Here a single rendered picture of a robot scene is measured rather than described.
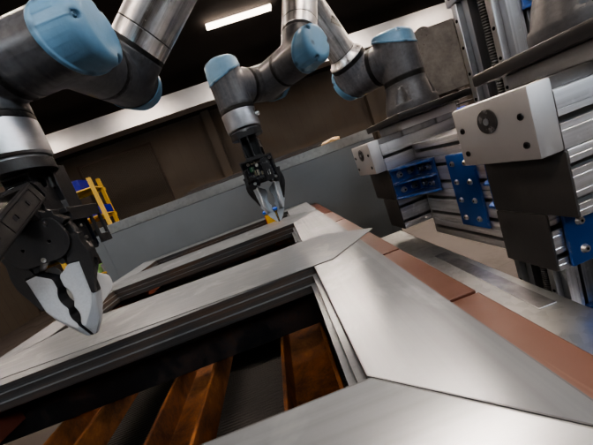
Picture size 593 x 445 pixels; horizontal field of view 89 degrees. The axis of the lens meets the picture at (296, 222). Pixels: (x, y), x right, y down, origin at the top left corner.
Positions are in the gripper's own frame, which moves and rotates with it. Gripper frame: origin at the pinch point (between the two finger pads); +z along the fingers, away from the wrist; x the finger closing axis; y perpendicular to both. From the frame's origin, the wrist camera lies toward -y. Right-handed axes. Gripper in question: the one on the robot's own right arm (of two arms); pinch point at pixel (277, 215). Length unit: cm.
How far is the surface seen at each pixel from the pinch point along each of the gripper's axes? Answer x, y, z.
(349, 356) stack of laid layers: 2.6, 48.8, 7.2
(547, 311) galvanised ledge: 32, 33, 23
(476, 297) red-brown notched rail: 15.8, 45.9, 8.3
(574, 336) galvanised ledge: 30, 39, 23
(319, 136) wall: 225, -1073, -92
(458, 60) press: 359, -439, -84
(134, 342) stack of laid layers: -26.3, 26.9, 7.2
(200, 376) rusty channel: -25.0, 15.1, 22.8
